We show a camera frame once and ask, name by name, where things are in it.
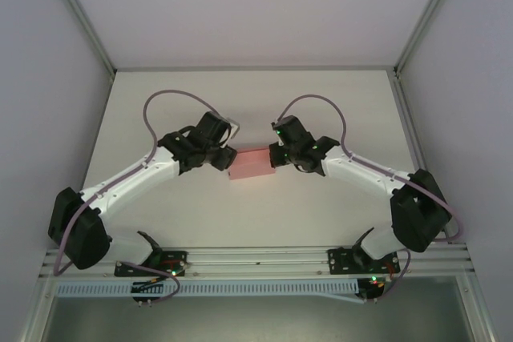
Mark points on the pink cardboard box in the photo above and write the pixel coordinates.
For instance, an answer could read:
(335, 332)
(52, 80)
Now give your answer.
(252, 163)

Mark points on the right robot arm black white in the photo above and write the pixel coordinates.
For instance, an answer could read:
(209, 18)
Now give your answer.
(360, 170)

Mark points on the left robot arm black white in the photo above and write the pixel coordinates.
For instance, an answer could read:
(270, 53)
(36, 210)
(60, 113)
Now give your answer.
(132, 175)

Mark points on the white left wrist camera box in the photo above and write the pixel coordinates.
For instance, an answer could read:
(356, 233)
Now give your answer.
(235, 126)

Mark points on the aluminium back rail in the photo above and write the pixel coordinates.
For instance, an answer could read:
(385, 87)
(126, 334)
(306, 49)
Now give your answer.
(256, 68)

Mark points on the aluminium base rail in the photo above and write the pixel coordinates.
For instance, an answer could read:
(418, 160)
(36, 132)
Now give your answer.
(256, 258)

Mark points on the aluminium side rail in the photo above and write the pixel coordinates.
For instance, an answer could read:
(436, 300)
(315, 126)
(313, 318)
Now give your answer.
(405, 117)

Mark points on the aluminium frame post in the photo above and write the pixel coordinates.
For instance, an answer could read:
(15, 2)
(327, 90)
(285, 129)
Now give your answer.
(38, 310)
(86, 21)
(429, 17)
(475, 310)

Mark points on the aluminium lower frame post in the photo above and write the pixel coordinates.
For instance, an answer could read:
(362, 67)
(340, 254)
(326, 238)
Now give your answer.
(38, 310)
(475, 310)

